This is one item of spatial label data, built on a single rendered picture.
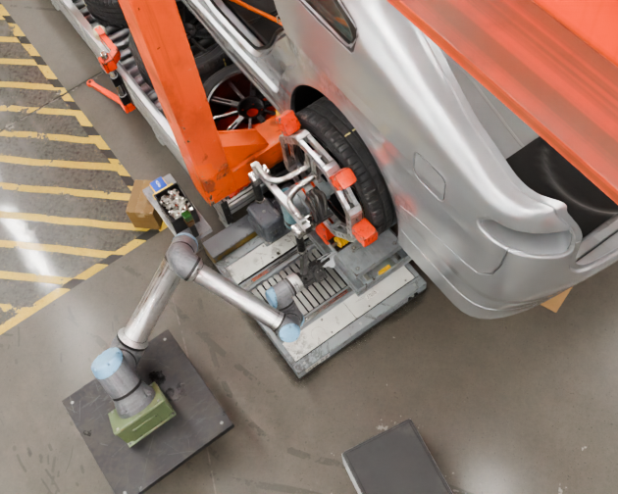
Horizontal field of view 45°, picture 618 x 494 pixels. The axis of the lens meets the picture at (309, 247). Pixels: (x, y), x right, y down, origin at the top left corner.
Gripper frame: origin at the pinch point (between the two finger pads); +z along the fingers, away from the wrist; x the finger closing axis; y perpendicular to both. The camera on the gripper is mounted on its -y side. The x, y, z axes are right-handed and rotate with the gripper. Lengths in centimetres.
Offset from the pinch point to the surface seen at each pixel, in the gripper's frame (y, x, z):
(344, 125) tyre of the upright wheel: -53, 23, 24
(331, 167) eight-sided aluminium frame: -42, 27, 9
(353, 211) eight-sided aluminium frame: -20.6, 27.0, 9.2
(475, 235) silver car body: -13, 96, 21
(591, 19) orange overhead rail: -98, 243, -25
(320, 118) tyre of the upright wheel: -59, 15, 19
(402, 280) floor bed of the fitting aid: 47, -31, 34
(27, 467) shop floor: 30, -64, -174
